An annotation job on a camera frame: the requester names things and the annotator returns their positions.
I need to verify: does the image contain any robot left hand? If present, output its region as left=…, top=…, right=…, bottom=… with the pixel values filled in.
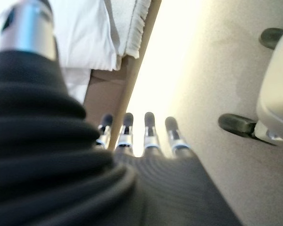
left=0, top=0, right=242, bottom=226

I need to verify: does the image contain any tan bed base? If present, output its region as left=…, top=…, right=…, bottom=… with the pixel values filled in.
left=82, top=0, right=162, bottom=151

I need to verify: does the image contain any cream fringed throw blanket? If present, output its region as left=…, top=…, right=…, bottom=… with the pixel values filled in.
left=103, top=0, right=154, bottom=59

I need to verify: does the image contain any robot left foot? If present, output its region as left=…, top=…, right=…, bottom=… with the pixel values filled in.
left=218, top=113, right=257, bottom=138

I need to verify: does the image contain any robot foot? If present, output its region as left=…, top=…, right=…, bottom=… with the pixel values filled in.
left=218, top=113, right=257, bottom=138
left=259, top=27, right=283, bottom=50

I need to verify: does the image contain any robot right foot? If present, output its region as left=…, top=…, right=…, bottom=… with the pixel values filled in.
left=259, top=27, right=283, bottom=50

